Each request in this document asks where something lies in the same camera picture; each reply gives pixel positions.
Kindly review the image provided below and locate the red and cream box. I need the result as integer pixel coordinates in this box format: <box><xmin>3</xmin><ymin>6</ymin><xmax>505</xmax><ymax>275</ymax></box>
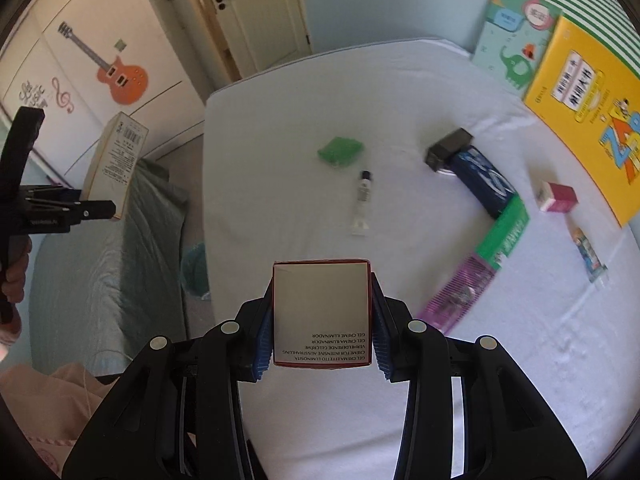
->
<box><xmin>536</xmin><ymin>181</ymin><xmax>578</xmax><ymax>214</ymax></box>

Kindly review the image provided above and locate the white red-edged cosmetic box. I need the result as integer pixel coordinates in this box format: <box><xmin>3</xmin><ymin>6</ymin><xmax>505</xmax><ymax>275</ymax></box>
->
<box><xmin>271</xmin><ymin>259</ymin><xmax>372</xmax><ymax>370</ymax></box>

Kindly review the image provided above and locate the green elephant children's book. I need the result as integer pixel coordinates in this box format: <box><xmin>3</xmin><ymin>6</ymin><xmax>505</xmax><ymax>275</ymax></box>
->
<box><xmin>472</xmin><ymin>0</ymin><xmax>562</xmax><ymax>98</ymax></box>

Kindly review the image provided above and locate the white door with handle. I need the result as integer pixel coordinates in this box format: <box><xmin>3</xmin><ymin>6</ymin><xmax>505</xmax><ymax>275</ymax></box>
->
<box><xmin>210</xmin><ymin>0</ymin><xmax>311</xmax><ymax>78</ymax></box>

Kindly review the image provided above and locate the green crumpled wrapper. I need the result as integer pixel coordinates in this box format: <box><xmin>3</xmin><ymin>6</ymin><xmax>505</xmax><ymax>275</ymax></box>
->
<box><xmin>317</xmin><ymin>136</ymin><xmax>364</xmax><ymax>168</ymax></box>

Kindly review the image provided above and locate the green toothpaste box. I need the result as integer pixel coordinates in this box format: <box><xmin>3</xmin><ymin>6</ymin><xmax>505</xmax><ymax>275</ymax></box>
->
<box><xmin>475</xmin><ymin>195</ymin><xmax>529</xmax><ymax>271</ymax></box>

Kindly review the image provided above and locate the person's left hand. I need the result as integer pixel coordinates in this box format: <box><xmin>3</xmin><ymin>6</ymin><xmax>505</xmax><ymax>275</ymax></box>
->
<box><xmin>1</xmin><ymin>237</ymin><xmax>32</xmax><ymax>352</ymax></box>

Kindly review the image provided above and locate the dark blue long box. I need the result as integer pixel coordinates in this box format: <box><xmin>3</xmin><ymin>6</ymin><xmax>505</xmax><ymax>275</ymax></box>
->
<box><xmin>446</xmin><ymin>145</ymin><xmax>516</xmax><ymax>219</ymax></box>

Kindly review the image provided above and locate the white wardrobe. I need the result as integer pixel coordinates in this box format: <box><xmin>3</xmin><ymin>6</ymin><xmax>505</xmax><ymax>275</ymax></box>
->
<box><xmin>1</xmin><ymin>0</ymin><xmax>207</xmax><ymax>188</ymax></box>

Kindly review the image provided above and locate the white cream tube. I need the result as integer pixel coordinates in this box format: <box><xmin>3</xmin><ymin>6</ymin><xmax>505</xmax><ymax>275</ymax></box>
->
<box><xmin>352</xmin><ymin>170</ymin><xmax>373</xmax><ymax>236</ymax></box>

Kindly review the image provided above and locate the clear labelled plastic bottle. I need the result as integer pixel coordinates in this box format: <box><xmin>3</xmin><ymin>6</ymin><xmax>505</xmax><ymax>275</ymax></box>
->
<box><xmin>572</xmin><ymin>228</ymin><xmax>608</xmax><ymax>283</ymax></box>

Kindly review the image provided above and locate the yellow children's book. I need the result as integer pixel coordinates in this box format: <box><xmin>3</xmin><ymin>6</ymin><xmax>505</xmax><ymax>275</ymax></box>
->
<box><xmin>524</xmin><ymin>16</ymin><xmax>639</xmax><ymax>226</ymax></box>

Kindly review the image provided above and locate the teal trash bin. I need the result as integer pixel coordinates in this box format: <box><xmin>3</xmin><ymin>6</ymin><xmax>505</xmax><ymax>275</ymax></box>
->
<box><xmin>180</xmin><ymin>243</ymin><xmax>210</xmax><ymax>300</ymax></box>

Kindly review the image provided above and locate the pink music note sticker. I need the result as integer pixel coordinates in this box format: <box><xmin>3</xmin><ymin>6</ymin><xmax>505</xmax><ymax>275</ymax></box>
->
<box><xmin>51</xmin><ymin>77</ymin><xmax>75</xmax><ymax>114</ymax></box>

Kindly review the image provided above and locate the purple long box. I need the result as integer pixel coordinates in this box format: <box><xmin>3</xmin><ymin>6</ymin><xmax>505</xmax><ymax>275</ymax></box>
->
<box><xmin>418</xmin><ymin>255</ymin><xmax>497</xmax><ymax>334</ymax></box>

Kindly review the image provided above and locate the orange guitar wall sticker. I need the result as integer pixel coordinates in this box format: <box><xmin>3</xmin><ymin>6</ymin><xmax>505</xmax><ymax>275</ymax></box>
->
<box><xmin>58</xmin><ymin>22</ymin><xmax>149</xmax><ymax>106</ymax></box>

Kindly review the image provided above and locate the black small box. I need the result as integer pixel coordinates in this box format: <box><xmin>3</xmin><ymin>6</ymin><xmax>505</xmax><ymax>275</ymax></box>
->
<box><xmin>424</xmin><ymin>128</ymin><xmax>474</xmax><ymax>172</ymax></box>

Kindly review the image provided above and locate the cream barcode carton box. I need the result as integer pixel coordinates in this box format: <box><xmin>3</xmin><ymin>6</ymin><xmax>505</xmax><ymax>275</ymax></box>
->
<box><xmin>80</xmin><ymin>112</ymin><xmax>149</xmax><ymax>220</ymax></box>

